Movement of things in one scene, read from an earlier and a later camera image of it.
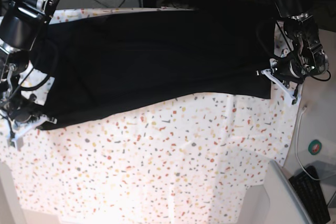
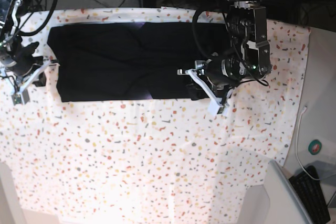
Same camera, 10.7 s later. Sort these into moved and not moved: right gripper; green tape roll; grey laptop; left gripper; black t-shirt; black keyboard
Moved: black t-shirt; left gripper; right gripper
Not moved: black keyboard; green tape roll; grey laptop
